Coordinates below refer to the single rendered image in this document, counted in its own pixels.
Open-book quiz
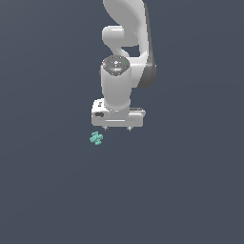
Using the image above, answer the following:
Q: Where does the small teal cross-shaped object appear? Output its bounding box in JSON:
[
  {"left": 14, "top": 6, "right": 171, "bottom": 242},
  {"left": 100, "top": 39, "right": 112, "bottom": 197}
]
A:
[{"left": 89, "top": 131, "right": 105, "bottom": 147}]

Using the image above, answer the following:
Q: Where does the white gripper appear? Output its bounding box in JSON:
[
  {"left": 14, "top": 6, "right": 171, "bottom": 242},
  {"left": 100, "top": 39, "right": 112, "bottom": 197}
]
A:
[{"left": 91, "top": 98, "right": 147, "bottom": 132}]

